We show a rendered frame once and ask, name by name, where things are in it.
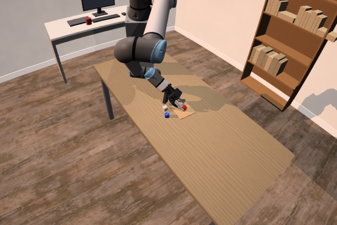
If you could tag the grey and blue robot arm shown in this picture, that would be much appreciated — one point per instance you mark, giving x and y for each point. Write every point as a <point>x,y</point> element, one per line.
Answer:
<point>151,47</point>

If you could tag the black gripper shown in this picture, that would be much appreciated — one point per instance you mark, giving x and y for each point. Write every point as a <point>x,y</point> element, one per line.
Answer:
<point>174,97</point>

